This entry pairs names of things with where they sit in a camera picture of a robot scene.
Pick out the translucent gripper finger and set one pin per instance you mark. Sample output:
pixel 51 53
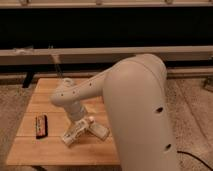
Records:
pixel 72 129
pixel 93 125

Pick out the white crumpled packet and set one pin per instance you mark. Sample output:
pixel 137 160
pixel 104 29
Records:
pixel 99 130

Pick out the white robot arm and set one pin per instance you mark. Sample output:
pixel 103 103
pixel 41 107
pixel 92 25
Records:
pixel 133 91

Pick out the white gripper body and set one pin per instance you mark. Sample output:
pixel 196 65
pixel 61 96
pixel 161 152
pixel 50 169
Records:
pixel 75 110

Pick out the white plastic bottle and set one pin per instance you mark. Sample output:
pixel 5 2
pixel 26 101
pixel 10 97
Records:
pixel 76 130

